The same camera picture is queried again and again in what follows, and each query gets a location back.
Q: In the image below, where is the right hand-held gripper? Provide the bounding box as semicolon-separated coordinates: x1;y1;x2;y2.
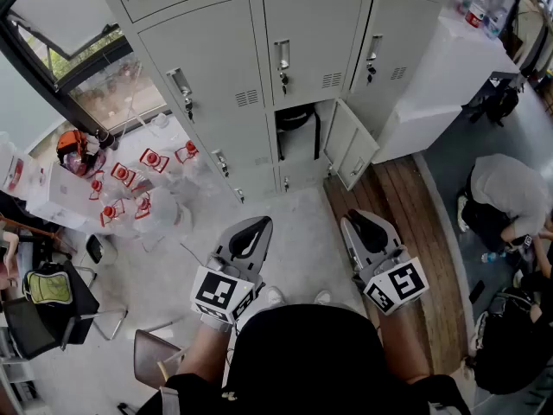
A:
340;209;429;317

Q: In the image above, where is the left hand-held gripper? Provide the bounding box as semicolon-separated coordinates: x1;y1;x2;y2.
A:
190;216;274;324

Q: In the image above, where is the locker door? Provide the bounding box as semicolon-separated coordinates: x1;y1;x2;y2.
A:
322;98;381;193

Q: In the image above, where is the grey metal locker cabinet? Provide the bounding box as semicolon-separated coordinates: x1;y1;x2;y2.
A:
92;0;454;205

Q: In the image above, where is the person's left forearm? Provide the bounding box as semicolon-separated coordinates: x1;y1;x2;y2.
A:
175;316;237;384

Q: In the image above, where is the person's right forearm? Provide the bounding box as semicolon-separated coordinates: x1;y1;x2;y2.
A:
374;303;433;384

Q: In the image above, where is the person's left white shoe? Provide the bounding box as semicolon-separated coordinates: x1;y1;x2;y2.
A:
264;286;287;309

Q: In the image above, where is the group of clear water jugs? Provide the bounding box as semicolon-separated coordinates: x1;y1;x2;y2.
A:
86;112;217;239

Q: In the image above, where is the person's black shirt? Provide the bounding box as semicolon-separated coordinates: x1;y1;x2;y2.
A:
137;303;473;415

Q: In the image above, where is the brown chair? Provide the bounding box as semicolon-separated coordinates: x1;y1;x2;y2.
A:
132;329;188;391

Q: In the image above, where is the white trash bin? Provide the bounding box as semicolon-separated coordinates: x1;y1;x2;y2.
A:
85;233;118;267

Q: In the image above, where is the white cardboard box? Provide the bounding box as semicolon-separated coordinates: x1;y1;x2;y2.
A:
25;161;116;229

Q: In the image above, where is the black backpack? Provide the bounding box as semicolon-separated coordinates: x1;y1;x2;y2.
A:
468;86;519;128

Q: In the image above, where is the green and yellow backpack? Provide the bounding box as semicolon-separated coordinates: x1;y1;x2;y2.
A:
22;268;73;305

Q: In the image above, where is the black mesh office chair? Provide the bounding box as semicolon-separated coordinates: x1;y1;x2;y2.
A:
2;260;130;361

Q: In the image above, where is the clear jug with red label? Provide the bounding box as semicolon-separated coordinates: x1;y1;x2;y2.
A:
0;131;44;201

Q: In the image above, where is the water bottle with blue label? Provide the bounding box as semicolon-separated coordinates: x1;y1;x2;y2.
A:
483;6;509;41

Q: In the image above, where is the water bottle with red label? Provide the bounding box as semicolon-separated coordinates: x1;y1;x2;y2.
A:
464;0;493;29

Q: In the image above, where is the white shelf unit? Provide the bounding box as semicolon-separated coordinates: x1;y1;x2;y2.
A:
0;317;47;415

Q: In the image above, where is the grey shoulder strap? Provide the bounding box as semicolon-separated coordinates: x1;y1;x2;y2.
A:
158;386;181;415

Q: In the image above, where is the black window frame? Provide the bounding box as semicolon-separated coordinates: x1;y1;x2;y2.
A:
0;0;174;140

